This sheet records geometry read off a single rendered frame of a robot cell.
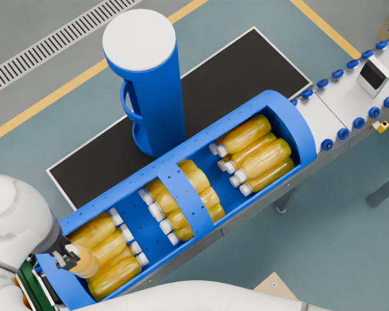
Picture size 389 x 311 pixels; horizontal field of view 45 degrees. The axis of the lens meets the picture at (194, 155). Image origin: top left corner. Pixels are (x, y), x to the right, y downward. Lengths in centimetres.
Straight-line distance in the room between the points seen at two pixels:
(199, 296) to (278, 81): 221
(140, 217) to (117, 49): 64
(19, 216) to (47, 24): 266
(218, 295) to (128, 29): 136
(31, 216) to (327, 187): 215
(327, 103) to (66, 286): 114
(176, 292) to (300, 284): 193
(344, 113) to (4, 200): 139
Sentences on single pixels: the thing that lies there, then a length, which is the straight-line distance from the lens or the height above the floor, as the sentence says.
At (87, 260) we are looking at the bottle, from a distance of 118.
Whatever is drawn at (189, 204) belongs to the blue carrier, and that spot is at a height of 122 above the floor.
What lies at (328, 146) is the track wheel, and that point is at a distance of 174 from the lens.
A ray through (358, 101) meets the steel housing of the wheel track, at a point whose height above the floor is 93.
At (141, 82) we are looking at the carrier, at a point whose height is 95.
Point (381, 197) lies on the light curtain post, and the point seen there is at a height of 16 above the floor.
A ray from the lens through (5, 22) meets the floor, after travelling 343.
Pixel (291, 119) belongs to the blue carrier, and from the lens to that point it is 145.
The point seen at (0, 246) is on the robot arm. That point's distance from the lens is 76.
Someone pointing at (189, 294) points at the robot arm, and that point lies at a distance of 67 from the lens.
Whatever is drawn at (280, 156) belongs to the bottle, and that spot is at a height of 112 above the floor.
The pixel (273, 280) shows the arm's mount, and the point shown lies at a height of 106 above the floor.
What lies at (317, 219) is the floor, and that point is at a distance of 266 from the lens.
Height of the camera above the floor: 251
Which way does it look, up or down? 68 degrees down
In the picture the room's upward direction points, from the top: 3 degrees counter-clockwise
